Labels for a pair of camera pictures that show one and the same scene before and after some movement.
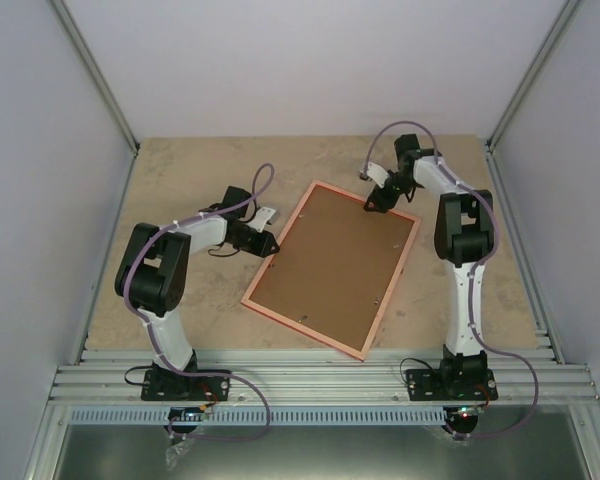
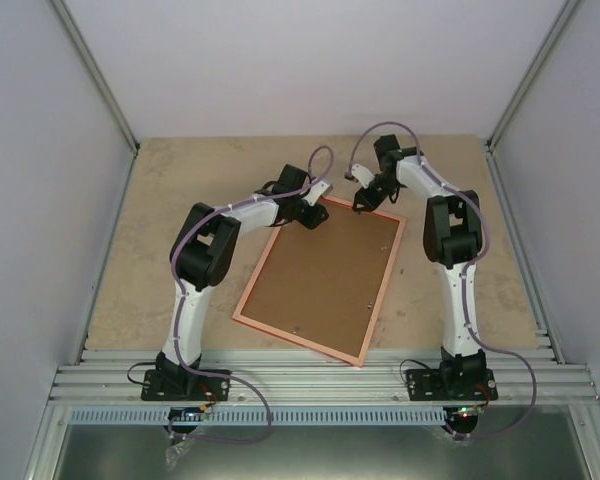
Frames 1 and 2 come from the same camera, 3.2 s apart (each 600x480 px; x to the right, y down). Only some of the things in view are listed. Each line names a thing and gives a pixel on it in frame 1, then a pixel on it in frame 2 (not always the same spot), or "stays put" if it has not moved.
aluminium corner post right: x=533 y=74 stays put
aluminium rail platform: x=322 y=377 stays put
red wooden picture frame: x=304 y=329 -> x=256 y=324
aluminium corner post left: x=125 y=129 stays put
